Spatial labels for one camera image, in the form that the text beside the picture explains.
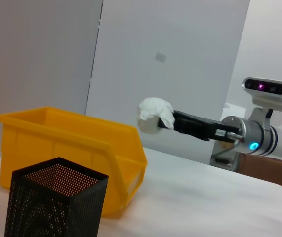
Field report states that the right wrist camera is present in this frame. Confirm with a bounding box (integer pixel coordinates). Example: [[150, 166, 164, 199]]
[[242, 77, 282, 117]]

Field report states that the brown board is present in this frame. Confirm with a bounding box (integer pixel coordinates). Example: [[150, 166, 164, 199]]
[[237, 154, 282, 208]]

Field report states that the grey metal bracket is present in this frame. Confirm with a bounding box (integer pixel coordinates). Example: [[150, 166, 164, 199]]
[[209, 140, 240, 171]]

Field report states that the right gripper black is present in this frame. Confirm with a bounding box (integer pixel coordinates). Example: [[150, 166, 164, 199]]
[[157, 110, 242, 143]]

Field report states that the right wrist cable connector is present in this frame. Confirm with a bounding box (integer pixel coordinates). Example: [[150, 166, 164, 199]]
[[211, 132, 245, 163]]

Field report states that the yellow plastic bin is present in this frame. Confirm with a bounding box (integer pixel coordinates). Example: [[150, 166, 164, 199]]
[[0, 106, 148, 219]]

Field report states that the white paper ball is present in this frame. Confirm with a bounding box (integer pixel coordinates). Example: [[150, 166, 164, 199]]
[[137, 97, 175, 135]]

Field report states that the black mesh pen holder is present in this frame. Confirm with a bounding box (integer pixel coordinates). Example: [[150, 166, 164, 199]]
[[4, 157, 109, 237]]

